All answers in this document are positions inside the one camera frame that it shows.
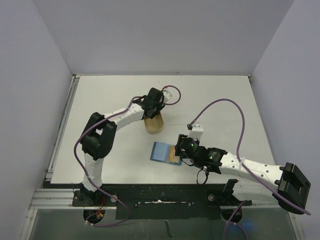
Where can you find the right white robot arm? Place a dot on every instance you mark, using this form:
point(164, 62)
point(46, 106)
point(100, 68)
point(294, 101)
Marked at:
point(288, 185)

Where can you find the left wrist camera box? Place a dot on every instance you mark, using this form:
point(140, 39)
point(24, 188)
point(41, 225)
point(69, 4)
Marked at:
point(167, 96)

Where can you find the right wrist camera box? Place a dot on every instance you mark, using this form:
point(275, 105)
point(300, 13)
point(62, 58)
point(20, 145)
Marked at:
point(196, 132)

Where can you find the aluminium left side rail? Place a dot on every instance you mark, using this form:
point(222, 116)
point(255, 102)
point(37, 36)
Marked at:
point(62, 126)

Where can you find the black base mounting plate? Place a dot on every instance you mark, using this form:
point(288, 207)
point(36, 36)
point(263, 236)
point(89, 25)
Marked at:
point(131, 200)

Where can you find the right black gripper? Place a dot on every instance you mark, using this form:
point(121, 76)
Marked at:
point(178, 147)

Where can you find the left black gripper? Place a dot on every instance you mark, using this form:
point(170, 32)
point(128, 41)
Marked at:
point(159, 105)

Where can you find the aluminium rail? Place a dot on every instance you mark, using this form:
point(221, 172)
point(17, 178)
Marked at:
point(62, 126)
point(58, 199)

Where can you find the aluminium front rail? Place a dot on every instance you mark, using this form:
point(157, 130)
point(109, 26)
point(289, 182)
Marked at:
point(58, 199)

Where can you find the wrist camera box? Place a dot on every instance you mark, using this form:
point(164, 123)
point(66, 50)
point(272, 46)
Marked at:
point(196, 132)
point(167, 96)

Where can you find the beige oval tray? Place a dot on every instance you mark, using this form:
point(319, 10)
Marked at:
point(154, 125)

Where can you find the blue leather card holder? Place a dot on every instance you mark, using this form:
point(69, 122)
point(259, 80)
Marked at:
point(160, 152)

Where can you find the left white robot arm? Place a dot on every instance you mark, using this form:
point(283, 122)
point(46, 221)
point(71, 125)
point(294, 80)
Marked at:
point(99, 133)

